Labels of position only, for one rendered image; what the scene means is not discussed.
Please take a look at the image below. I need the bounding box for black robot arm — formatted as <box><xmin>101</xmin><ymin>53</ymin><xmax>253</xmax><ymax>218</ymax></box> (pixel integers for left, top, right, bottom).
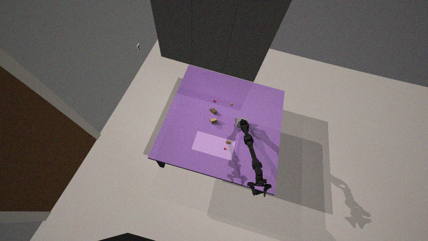
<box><xmin>240</xmin><ymin>119</ymin><xmax>266</xmax><ymax>185</ymax></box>

